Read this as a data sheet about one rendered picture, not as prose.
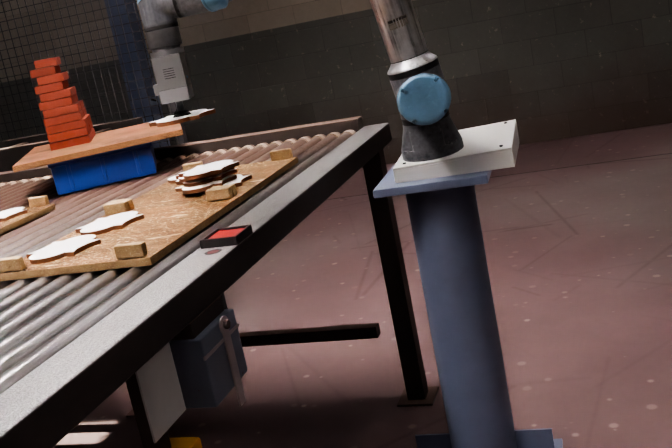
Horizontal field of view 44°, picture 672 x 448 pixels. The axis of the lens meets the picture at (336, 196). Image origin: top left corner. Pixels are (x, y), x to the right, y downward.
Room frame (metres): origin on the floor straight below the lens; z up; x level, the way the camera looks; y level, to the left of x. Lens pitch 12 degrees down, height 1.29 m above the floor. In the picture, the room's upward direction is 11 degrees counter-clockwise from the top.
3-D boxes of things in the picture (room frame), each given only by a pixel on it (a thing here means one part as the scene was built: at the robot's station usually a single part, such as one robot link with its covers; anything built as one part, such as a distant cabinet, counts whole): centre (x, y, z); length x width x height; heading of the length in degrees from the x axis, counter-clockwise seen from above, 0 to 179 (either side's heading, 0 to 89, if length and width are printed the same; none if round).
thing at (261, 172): (2.08, 0.31, 0.93); 0.41 x 0.35 x 0.02; 161
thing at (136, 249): (1.47, 0.38, 0.95); 0.06 x 0.02 x 0.03; 71
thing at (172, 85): (1.90, 0.32, 1.23); 0.10 x 0.09 x 0.16; 90
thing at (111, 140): (2.72, 0.70, 1.03); 0.50 x 0.50 x 0.02; 10
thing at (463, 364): (2.01, -0.25, 0.44); 0.38 x 0.38 x 0.87; 73
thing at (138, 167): (2.65, 0.70, 0.97); 0.31 x 0.31 x 0.10; 10
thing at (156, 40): (1.90, 0.31, 1.30); 0.08 x 0.08 x 0.05
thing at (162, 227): (1.69, 0.45, 0.93); 0.41 x 0.35 x 0.02; 161
